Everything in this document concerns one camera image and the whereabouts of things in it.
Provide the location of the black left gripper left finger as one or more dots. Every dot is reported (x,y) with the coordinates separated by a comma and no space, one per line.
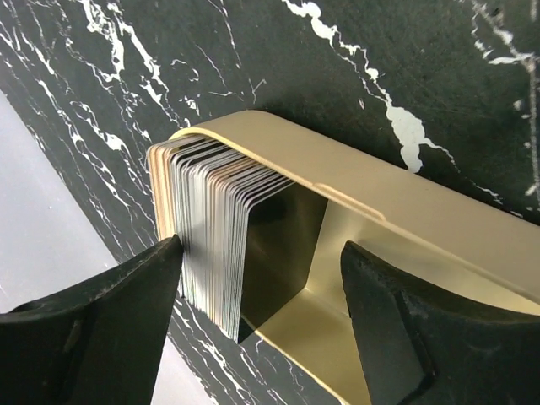
(97,342)

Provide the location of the beige oval card tray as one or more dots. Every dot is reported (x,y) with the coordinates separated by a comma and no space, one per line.
(292,295)

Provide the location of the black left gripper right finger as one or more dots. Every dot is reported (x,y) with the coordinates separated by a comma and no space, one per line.
(421,344)

